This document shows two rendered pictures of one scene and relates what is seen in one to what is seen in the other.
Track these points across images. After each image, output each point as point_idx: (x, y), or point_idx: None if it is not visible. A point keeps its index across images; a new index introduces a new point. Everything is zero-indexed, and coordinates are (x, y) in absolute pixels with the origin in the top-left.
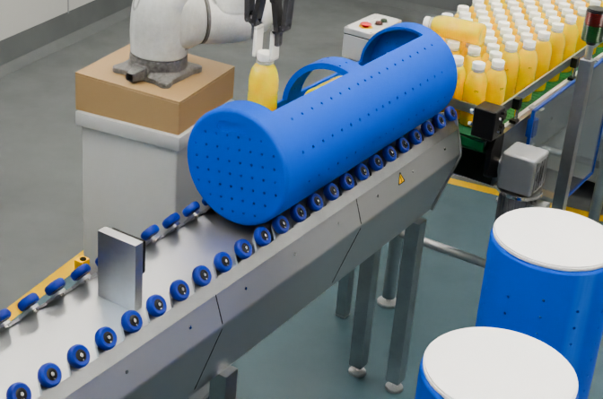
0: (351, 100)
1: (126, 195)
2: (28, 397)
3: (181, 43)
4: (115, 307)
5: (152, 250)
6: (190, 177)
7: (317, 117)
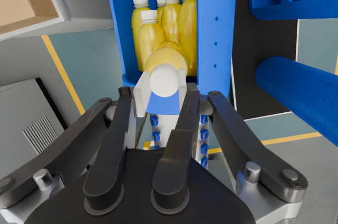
0: None
1: (59, 28)
2: None
3: None
4: None
5: (159, 118)
6: None
7: (225, 22)
